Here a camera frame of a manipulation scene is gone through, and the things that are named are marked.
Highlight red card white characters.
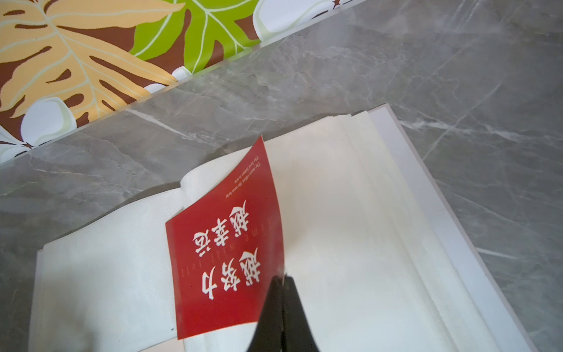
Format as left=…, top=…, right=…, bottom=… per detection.
left=166, top=138, right=284, bottom=339

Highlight white photo album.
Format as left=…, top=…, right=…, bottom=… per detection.
left=28, top=105, right=535, bottom=351

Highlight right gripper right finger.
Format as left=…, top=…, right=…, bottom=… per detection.
left=282, top=276, right=320, bottom=352

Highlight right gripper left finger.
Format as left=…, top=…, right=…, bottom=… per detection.
left=247, top=277, right=284, bottom=352

